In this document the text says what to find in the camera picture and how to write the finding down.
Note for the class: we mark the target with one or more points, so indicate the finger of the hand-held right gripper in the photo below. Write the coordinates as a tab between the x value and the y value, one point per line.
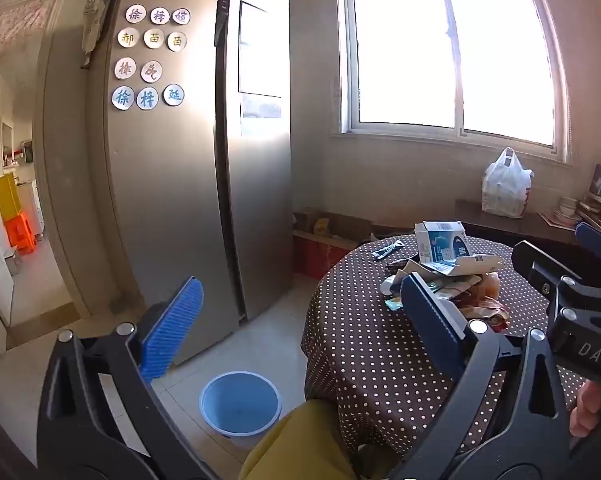
535	265
595	240

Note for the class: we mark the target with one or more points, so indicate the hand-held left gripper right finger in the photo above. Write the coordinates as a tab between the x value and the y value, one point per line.
430	325

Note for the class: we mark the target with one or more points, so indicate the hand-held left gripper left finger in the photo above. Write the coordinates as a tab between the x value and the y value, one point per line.
173	330

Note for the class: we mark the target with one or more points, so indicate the small teal packet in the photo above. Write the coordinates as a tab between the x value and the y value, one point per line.
394	304

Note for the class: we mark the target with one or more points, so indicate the red printed snack wrapper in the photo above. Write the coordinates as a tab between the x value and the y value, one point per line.
488	305

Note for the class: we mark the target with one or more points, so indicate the blue white carton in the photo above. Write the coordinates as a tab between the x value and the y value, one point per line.
440	247

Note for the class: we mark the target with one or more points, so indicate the blue white toothpaste tube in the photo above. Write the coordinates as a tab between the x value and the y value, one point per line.
388	251

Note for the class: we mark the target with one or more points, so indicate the blue plastic bucket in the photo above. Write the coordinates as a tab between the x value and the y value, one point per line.
240	405

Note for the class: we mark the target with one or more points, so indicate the person's right hand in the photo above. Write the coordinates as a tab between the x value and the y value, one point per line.
588	410

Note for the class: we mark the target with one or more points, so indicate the dark wooden sideboard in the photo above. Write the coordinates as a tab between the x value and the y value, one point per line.
540	232

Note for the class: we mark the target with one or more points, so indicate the stack of ceramic bowls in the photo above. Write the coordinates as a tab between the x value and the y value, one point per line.
566	210

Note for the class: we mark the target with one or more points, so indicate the pink placemat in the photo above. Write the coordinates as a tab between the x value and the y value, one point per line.
548	219

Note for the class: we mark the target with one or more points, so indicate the brown polka dot tablecloth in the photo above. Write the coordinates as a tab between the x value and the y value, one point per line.
370	350

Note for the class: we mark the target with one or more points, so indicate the white plastic shopping bag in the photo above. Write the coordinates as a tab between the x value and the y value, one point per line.
505	190

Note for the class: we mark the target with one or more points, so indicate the red cardboard box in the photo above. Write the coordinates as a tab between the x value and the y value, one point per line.
318	260

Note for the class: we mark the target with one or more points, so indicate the open brown cardboard box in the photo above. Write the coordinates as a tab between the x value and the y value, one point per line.
345	225

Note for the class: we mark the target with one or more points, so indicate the silver double-door refrigerator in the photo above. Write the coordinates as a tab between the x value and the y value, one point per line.
180	185

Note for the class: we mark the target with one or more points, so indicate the small yellow box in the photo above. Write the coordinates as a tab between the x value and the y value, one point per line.
322	226

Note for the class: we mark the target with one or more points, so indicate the person's yellow trouser leg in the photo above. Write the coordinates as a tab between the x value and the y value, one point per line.
300	445

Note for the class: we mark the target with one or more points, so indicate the orange plastic stool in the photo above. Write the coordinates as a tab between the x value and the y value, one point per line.
23	235

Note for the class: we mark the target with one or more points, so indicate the yellow plastic crate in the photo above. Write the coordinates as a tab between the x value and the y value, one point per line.
8	197

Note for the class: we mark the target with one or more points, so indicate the white framed window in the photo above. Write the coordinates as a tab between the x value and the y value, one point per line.
455	50

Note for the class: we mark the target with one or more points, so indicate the group of round character magnets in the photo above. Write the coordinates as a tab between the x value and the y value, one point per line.
150	40

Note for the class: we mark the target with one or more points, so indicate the white hanging cloth bag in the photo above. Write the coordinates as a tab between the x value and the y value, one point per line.
93	25

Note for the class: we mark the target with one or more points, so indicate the floral door curtain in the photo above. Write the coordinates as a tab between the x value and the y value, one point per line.
15	20

